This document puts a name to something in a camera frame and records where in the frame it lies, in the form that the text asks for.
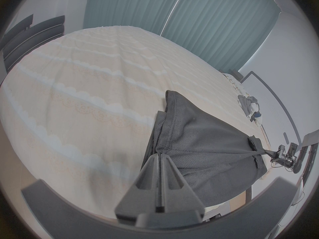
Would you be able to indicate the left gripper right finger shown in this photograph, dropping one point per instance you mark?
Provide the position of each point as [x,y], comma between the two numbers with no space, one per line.
[177,190]

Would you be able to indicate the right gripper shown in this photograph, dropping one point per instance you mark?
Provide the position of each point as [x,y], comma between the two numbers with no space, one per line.
[279,159]

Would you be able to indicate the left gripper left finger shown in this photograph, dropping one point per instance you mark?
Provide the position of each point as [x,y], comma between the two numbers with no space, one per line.
[144,190]

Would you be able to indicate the black T-shirt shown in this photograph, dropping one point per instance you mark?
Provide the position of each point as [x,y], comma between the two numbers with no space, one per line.
[206,148]

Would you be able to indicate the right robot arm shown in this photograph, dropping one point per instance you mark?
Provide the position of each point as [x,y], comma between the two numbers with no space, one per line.
[300,158]

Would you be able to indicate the pile of clothes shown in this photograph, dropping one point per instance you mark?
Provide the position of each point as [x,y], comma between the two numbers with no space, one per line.
[246,106]

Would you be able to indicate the bed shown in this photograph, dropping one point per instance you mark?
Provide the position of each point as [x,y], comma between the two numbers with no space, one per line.
[87,96]

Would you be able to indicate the white printed pillow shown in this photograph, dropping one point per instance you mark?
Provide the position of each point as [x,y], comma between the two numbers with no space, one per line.
[236,85]

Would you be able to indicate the grey bedside table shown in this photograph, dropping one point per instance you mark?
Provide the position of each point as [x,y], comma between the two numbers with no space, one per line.
[235,74]

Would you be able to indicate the blue-green curtain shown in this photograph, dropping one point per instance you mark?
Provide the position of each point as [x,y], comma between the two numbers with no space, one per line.
[129,6]
[224,24]

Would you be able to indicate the black chest of drawers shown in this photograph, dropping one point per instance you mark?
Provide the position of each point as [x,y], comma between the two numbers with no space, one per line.
[37,36]

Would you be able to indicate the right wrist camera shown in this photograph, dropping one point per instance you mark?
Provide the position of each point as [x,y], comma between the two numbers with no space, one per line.
[281,150]

